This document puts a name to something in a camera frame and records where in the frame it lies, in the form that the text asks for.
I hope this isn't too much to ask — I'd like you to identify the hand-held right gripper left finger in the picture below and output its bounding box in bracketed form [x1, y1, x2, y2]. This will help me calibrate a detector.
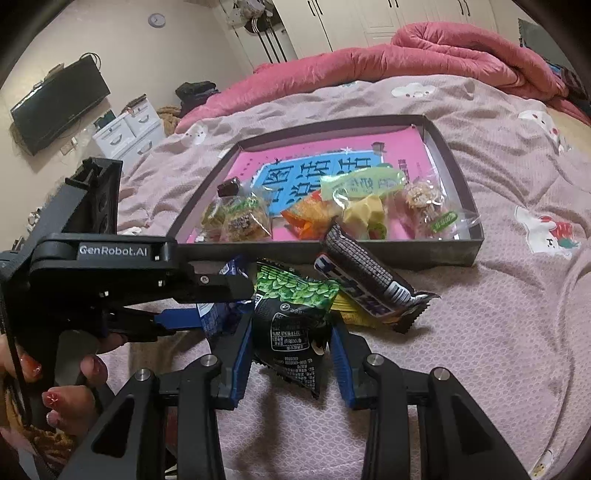
[55, 310, 254, 480]

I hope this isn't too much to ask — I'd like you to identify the brown knitted cloth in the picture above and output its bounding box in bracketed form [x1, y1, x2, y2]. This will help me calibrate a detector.
[156, 106, 182, 136]

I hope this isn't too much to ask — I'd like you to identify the grey green cushion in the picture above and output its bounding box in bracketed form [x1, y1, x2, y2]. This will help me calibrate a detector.
[517, 18, 591, 93]

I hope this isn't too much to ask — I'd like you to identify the clear nut candy packet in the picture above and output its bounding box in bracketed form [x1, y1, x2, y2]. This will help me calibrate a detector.
[399, 175, 481, 240]

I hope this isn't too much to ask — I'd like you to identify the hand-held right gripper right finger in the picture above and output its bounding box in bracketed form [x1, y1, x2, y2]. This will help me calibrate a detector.
[329, 314, 532, 480]

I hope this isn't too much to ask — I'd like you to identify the dark blue snack packet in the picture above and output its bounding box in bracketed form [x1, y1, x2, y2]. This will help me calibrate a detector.
[196, 259, 254, 344]

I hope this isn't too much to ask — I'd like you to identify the pink quilt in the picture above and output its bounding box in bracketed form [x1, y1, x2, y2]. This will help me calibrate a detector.
[174, 21, 591, 134]

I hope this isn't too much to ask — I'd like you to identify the yellow snack packet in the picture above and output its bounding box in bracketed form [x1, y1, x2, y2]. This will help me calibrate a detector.
[330, 293, 402, 330]

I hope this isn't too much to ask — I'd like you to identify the pink book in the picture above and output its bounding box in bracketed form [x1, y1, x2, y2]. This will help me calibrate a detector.
[185, 121, 455, 243]

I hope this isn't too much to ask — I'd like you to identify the yellow orange rice cracker packet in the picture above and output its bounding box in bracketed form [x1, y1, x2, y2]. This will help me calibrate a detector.
[281, 191, 347, 241]

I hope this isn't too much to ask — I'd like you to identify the black television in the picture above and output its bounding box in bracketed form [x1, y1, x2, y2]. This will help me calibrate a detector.
[10, 59, 112, 157]

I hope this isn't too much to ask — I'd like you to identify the clear cookie packet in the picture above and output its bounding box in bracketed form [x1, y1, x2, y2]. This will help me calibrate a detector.
[201, 196, 234, 241]
[221, 196, 273, 243]

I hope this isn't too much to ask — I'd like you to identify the light green snack packet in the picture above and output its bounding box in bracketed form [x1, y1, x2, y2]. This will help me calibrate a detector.
[321, 164, 407, 241]

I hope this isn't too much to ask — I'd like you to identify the striped colourful cloth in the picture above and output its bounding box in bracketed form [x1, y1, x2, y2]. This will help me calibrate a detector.
[549, 62, 591, 100]

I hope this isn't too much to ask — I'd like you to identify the dark shallow cardboard box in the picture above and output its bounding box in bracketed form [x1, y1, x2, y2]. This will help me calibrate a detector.
[168, 113, 485, 268]

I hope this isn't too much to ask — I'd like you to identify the green pea snack packet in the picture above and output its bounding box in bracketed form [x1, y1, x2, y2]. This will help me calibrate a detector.
[250, 261, 340, 400]

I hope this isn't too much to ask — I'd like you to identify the dark clothes pile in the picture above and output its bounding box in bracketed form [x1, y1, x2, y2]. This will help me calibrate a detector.
[175, 80, 219, 118]

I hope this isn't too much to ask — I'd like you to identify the white drawer cabinet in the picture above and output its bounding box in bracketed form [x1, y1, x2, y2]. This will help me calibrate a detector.
[92, 95, 166, 160]

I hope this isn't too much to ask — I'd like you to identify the white wardrobe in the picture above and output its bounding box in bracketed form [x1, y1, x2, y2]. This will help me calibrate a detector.
[272, 0, 499, 54]

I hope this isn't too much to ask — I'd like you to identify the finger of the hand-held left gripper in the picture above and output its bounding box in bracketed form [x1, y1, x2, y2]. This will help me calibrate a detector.
[178, 257, 256, 303]
[107, 302, 220, 343]

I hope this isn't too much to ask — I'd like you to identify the person's left hand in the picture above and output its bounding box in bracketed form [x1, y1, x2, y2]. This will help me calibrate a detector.
[0, 331, 126, 437]

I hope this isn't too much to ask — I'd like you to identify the black striped wafer packet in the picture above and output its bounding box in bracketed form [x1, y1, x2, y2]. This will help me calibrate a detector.
[314, 220, 441, 335]

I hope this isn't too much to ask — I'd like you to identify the pink printed bedsheet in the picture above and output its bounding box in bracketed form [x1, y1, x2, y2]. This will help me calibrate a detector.
[106, 74, 591, 480]

